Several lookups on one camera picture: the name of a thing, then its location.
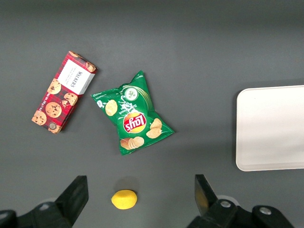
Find green Lay's chips bag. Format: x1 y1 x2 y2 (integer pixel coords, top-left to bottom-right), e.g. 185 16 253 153
90 70 175 156

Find red Walkers cookie box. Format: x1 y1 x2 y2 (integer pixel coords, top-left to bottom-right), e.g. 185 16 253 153
31 50 98 134

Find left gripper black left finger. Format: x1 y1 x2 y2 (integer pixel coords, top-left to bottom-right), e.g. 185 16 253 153
0 175 89 228

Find beige rectangular tray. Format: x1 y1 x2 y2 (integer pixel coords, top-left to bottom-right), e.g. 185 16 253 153
235 85 304 172

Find yellow lemon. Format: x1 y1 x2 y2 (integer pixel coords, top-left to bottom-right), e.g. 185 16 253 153
111 189 138 210

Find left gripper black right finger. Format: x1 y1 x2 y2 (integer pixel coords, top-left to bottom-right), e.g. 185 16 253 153
187 174 295 228

